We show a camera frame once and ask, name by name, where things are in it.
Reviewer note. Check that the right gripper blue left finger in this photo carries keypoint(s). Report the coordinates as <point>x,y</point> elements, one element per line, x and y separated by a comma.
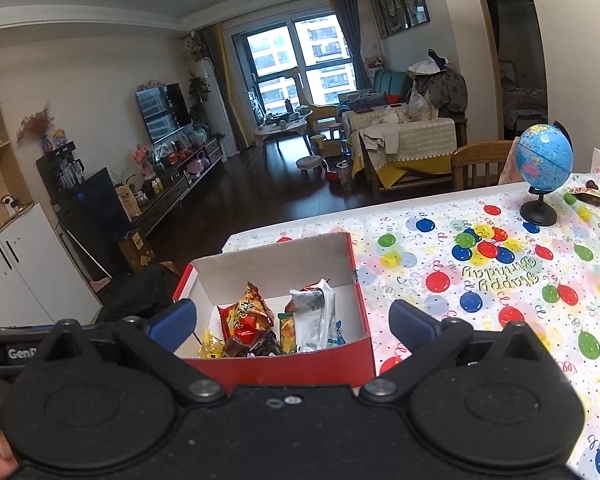
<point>173,325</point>

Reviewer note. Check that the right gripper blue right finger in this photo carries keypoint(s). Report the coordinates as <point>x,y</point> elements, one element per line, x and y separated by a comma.
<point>411,326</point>

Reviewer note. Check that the red yellow snack packet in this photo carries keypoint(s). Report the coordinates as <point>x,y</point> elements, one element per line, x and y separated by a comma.
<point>248,319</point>

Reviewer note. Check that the blue chocolate snack packet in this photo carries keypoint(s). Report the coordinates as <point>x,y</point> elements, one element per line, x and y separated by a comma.
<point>335,336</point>

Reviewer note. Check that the dark red snack packet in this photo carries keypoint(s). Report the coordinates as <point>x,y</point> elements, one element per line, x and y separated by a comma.
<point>265,345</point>

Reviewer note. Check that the silver white snack packet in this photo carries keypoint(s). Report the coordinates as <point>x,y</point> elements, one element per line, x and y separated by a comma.
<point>314,310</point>

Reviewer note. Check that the green snack packet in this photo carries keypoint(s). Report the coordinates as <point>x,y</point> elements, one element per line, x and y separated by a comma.
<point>287,333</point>

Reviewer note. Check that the person left hand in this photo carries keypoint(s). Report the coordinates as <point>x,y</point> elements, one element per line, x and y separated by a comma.
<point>8,463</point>

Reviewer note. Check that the black chair back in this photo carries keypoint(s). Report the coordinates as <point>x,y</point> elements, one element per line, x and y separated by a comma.
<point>143,294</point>

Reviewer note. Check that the white cabinet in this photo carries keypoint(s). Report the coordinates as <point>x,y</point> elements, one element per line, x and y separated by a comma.
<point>39,283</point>

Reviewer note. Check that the colourful balloon tablecloth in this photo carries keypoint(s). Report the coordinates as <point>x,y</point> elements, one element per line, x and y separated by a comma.
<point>470,255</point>

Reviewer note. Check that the red white cardboard box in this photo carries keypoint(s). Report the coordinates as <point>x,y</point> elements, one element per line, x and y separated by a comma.
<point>220,280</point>

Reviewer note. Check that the dark wooden tv console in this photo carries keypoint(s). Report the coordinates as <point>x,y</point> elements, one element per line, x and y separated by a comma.
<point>178,181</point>

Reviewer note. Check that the sofa with cream cover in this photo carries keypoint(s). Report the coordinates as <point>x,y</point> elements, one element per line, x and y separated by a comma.
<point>403,131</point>

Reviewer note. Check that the wooden dining chair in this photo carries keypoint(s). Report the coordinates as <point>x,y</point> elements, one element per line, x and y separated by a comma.
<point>479,165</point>

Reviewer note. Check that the small round stool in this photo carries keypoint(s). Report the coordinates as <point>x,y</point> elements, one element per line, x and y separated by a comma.
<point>308,163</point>

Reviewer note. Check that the blue desk globe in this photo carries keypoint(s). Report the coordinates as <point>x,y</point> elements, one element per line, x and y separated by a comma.
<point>544,159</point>

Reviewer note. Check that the open wrapper near globe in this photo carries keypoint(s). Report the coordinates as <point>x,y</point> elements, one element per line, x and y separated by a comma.
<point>588,193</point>

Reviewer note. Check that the white coffee table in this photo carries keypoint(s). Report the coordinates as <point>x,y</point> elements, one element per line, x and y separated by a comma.
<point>275,132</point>

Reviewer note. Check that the wall mounted television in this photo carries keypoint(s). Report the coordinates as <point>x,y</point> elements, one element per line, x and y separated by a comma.
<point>163,109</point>

